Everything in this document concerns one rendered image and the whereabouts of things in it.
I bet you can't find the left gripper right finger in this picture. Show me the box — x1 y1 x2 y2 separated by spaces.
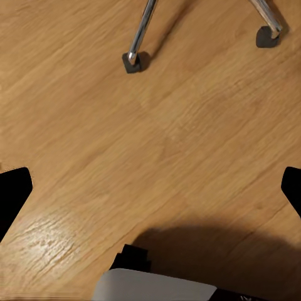
281 166 301 217

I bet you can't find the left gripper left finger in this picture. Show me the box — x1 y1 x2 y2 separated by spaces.
0 167 33 242

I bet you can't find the swivel chair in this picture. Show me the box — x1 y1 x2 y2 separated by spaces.
122 0 283 74

